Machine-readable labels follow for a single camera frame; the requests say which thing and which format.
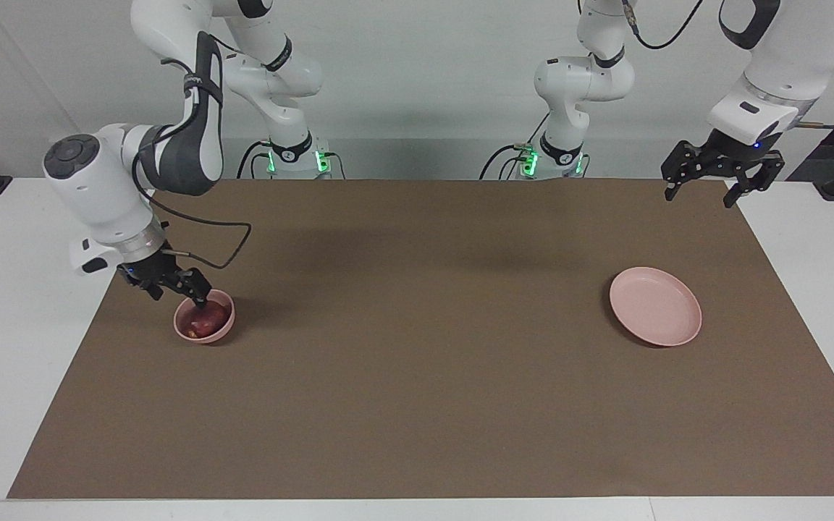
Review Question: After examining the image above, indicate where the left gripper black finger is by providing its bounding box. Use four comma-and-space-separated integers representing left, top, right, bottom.
723, 153, 785, 210
661, 140, 701, 203

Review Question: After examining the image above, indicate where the red apple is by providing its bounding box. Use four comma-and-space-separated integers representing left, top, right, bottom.
184, 302, 229, 339

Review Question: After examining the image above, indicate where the pink bowl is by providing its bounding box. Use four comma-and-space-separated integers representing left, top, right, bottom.
173, 289, 236, 344

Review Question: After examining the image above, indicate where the pink plate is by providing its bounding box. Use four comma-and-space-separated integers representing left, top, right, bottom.
609, 266, 703, 347

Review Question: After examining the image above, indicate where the dark angled board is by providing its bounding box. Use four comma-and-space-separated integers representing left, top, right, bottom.
786, 62, 834, 242

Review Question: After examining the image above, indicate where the brown table mat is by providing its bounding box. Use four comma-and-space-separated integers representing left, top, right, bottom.
7, 179, 834, 500

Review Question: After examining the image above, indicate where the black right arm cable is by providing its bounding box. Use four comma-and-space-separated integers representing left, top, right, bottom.
130, 58, 253, 271

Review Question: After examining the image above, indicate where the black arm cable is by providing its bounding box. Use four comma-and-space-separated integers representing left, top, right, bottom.
620, 0, 834, 131
130, 58, 253, 271

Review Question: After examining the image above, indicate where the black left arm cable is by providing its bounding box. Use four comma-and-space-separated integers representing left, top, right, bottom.
620, 0, 834, 131

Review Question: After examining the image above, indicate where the black right base cable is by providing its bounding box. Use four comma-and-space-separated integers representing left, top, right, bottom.
236, 140, 274, 180

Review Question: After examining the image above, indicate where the black base cable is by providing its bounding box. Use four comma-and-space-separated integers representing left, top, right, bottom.
479, 109, 551, 180
236, 140, 274, 180

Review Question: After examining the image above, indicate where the black left base cable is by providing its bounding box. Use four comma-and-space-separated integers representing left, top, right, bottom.
479, 109, 551, 180

